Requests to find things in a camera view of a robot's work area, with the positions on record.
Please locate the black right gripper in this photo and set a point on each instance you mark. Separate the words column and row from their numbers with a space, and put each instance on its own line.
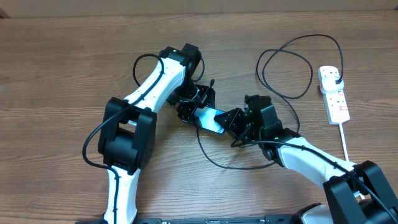
column 235, row 116

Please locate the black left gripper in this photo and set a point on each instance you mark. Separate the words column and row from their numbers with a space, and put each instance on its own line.
column 186, row 112

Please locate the blue Samsung Galaxy smartphone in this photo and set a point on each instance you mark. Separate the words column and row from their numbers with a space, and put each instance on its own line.
column 206, row 117

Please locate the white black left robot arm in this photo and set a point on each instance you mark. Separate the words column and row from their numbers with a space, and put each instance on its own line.
column 127, row 137

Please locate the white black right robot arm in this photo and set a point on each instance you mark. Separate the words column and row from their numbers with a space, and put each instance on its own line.
column 356, row 193

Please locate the white charger plug adapter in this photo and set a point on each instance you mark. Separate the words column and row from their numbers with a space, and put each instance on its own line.
column 331, row 84

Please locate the white power strip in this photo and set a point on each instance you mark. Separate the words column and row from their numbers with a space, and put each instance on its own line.
column 335, row 103

